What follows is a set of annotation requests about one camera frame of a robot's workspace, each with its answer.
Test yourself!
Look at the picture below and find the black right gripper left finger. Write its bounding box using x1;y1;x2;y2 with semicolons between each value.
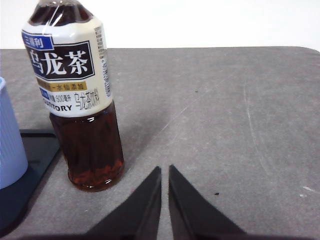
82;166;163;240

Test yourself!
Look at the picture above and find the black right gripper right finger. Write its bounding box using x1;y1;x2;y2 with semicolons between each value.
168;164;251;240

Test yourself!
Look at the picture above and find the dark oolong tea bottle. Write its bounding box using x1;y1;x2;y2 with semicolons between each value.
21;0;125;193

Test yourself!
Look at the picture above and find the blue ribbed paper cup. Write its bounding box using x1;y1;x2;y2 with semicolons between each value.
0;76;29;190

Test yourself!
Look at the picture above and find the dark teal rectangular tray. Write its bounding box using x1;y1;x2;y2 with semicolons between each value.
0;128;61;237

